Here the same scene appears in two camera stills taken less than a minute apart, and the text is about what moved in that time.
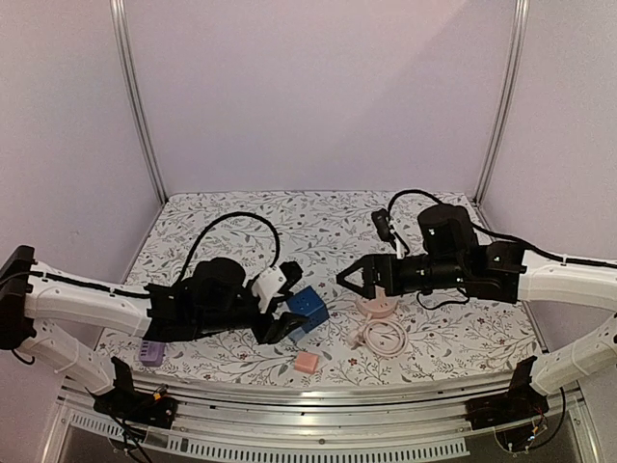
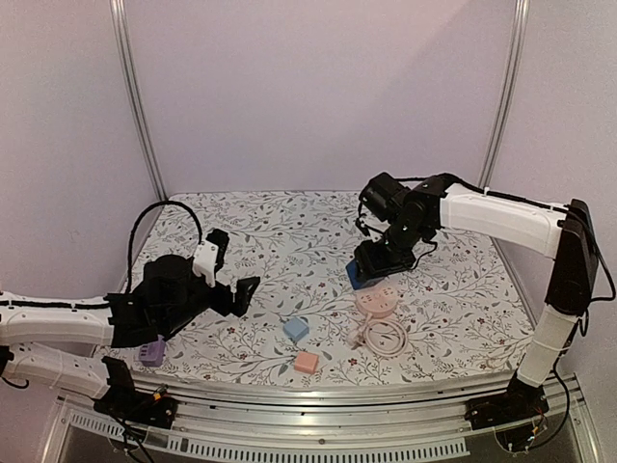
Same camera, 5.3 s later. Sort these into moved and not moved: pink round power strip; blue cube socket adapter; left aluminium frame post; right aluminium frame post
Moved: blue cube socket adapter
Not moved: left aluminium frame post; pink round power strip; right aluminium frame post
